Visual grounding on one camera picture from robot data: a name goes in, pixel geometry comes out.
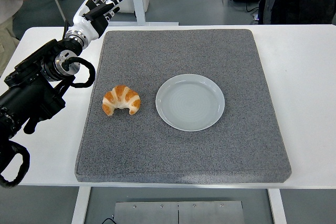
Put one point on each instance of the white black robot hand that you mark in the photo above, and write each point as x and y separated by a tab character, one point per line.
86	24

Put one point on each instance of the golden croissant bread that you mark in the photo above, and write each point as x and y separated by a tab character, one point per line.
122	95

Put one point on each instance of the grey speckled mat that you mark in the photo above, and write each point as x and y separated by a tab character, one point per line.
170	155

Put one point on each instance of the white table leg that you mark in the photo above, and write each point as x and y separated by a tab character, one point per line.
277	208
80	205

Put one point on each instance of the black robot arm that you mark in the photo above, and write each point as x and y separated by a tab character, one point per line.
31	95

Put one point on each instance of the pale grey round plate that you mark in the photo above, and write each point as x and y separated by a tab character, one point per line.
190	103

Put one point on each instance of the grey metal plate with screws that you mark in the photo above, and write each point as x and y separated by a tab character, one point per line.
157	213

